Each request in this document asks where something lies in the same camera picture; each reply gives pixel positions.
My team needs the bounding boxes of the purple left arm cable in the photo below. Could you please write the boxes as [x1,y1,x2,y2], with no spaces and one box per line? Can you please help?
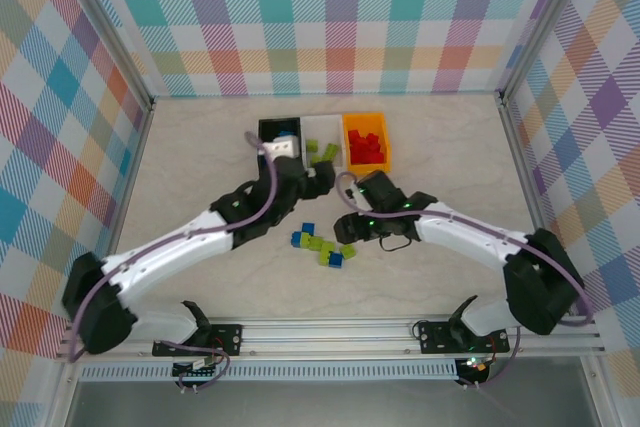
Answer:
[67,130,277,394]

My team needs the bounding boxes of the white plastic bin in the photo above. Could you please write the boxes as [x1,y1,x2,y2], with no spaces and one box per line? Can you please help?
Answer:
[301,114,347,173]

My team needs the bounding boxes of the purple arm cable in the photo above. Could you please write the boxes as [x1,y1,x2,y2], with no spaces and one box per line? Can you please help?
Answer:
[67,130,277,394]
[335,171,596,388]

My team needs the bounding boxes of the aluminium corner post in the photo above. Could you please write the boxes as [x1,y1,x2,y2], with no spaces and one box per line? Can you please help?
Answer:
[58,0,157,113]
[497,0,601,106]

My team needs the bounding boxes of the wide aluminium mounting rail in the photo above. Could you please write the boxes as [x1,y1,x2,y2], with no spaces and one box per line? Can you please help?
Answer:
[53,313,607,362]

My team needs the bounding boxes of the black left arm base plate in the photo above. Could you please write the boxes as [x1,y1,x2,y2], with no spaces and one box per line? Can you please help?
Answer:
[151,322,245,359]

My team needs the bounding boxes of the slotted grey cable duct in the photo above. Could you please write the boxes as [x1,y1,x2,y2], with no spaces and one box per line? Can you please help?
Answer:
[78,360,460,382]

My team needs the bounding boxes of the grey metal sheet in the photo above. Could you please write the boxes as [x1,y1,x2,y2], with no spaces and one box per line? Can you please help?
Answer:
[64,379,601,427]

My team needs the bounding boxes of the orange plastic bin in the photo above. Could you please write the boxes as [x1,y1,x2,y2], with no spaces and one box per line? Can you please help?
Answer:
[342,111,394,172]

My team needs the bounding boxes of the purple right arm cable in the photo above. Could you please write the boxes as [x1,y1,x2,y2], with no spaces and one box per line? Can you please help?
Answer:
[335,171,596,388]

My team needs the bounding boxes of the black plastic bin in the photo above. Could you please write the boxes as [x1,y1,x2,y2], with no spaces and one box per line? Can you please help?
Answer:
[257,116,307,176]

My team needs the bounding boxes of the thin black cable loop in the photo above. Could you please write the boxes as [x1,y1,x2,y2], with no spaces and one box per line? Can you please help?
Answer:
[378,232,417,252]

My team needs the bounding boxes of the aluminium side rail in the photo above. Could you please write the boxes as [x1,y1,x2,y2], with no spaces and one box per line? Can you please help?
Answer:
[87,96,157,323]
[498,91,572,316]

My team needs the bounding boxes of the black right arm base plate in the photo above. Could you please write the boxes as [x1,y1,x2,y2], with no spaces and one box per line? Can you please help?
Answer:
[416,319,512,354]

